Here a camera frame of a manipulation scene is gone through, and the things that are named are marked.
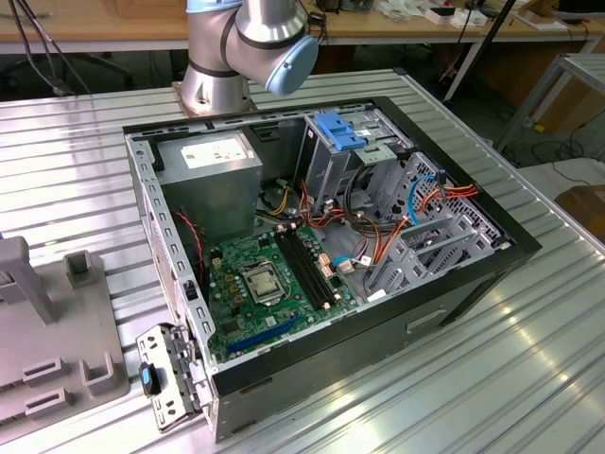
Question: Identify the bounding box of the orange red power wire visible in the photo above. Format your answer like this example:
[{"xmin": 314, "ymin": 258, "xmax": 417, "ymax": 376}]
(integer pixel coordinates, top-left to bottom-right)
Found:
[{"xmin": 422, "ymin": 183, "xmax": 481, "ymax": 215}]

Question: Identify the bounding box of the perforated metal disk bay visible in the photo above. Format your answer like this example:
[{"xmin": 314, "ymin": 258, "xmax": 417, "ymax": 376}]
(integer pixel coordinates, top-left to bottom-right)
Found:
[{"xmin": 366, "ymin": 150, "xmax": 515, "ymax": 304}]

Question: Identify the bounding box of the black RAM slot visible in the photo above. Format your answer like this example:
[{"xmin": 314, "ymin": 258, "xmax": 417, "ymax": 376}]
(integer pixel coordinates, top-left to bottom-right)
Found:
[
  {"xmin": 280, "ymin": 228, "xmax": 328, "ymax": 311},
  {"xmin": 286, "ymin": 226, "xmax": 336, "ymax": 306},
  {"xmin": 275, "ymin": 229, "xmax": 322, "ymax": 312},
  {"xmin": 291, "ymin": 224, "xmax": 342, "ymax": 303}
]

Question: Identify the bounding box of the metal optical drive cage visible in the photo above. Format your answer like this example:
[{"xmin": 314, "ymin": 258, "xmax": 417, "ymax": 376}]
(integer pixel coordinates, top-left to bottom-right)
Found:
[{"xmin": 302, "ymin": 111, "xmax": 408, "ymax": 212}]

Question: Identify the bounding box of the silver CPU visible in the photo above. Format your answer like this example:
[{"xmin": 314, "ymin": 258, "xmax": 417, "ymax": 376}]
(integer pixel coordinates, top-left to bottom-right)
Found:
[{"xmin": 249, "ymin": 271, "xmax": 280, "ymax": 299}]

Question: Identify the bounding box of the CPU socket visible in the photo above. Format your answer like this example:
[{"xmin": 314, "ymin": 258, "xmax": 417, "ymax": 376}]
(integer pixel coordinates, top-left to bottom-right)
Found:
[{"xmin": 238, "ymin": 258, "xmax": 290, "ymax": 307}]

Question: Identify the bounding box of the green motherboard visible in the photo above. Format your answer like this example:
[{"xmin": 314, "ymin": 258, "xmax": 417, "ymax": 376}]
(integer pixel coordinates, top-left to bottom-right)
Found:
[{"xmin": 206, "ymin": 221, "xmax": 361, "ymax": 366}]

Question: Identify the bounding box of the grey power supply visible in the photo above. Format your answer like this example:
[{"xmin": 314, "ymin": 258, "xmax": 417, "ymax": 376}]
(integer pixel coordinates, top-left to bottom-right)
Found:
[{"xmin": 155, "ymin": 130, "xmax": 264, "ymax": 247}]

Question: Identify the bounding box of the blue expansion slot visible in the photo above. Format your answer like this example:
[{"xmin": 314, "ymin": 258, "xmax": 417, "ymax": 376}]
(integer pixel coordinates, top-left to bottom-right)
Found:
[{"xmin": 225, "ymin": 314, "xmax": 303, "ymax": 356}]

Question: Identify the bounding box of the black PC case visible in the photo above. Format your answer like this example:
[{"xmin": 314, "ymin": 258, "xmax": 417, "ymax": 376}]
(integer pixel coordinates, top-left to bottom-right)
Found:
[{"xmin": 121, "ymin": 96, "xmax": 544, "ymax": 445}]

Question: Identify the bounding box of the black latch blue face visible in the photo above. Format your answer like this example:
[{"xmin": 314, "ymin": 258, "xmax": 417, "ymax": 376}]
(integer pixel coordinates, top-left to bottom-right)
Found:
[{"xmin": 138, "ymin": 361, "xmax": 163, "ymax": 396}]

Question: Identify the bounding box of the white box black lid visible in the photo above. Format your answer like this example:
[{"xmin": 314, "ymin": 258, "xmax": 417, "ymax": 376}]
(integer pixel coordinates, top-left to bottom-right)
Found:
[{"xmin": 423, "ymin": 5, "xmax": 458, "ymax": 25}]

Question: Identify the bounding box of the grey parts rack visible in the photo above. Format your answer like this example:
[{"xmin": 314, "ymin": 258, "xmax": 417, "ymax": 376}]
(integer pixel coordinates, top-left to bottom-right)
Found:
[{"xmin": 0, "ymin": 235, "xmax": 131, "ymax": 434}]

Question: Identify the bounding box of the plain white box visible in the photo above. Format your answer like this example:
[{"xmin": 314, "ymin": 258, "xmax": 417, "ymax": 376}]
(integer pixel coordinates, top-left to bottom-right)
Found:
[{"xmin": 451, "ymin": 11, "xmax": 488, "ymax": 28}]

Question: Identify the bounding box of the black stand pole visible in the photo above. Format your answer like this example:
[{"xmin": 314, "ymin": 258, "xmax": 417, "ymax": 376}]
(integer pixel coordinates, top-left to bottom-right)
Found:
[{"xmin": 477, "ymin": 0, "xmax": 519, "ymax": 58}]

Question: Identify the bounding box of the brown cardboard box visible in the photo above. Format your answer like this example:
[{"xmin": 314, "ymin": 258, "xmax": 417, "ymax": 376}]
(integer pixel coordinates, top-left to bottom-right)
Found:
[{"xmin": 552, "ymin": 183, "xmax": 605, "ymax": 237}]

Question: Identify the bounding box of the wooden desk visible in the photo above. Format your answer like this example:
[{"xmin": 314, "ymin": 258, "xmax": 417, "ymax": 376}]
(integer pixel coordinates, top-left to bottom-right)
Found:
[{"xmin": 0, "ymin": 0, "xmax": 605, "ymax": 56}]

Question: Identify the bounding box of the yellow black power wire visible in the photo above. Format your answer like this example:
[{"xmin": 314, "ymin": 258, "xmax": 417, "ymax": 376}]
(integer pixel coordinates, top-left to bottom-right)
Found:
[{"xmin": 261, "ymin": 177, "xmax": 306, "ymax": 223}]

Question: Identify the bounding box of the light blue wire white plug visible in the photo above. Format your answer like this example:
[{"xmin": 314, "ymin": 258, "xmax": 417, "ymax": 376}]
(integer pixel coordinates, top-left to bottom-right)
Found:
[{"xmin": 332, "ymin": 253, "xmax": 379, "ymax": 274}]

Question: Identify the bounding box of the orange red wire harness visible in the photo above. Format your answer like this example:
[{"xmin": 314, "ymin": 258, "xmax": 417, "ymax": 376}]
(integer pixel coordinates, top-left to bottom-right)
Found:
[{"xmin": 297, "ymin": 158, "xmax": 412, "ymax": 280}]

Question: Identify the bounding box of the blue plastic drive bracket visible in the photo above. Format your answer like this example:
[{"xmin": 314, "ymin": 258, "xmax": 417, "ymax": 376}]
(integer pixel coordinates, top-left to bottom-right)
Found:
[{"xmin": 315, "ymin": 112, "xmax": 369, "ymax": 152}]

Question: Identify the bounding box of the blue data wire black plug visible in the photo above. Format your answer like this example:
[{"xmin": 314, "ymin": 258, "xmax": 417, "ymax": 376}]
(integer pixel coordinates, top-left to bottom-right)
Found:
[{"xmin": 406, "ymin": 169, "xmax": 448, "ymax": 227}]

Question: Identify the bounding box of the red black twisted wire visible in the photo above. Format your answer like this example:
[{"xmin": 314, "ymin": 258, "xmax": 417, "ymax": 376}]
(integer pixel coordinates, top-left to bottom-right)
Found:
[{"xmin": 173, "ymin": 210, "xmax": 208, "ymax": 288}]

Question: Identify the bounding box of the silver hinged slot bracket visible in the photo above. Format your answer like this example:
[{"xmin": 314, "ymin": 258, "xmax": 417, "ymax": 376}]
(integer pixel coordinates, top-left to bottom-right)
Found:
[{"xmin": 135, "ymin": 321, "xmax": 215, "ymax": 432}]

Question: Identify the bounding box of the aluminium frame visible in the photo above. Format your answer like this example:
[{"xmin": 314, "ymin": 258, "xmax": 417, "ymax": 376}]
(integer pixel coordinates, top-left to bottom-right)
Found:
[{"xmin": 495, "ymin": 52, "xmax": 605, "ymax": 157}]

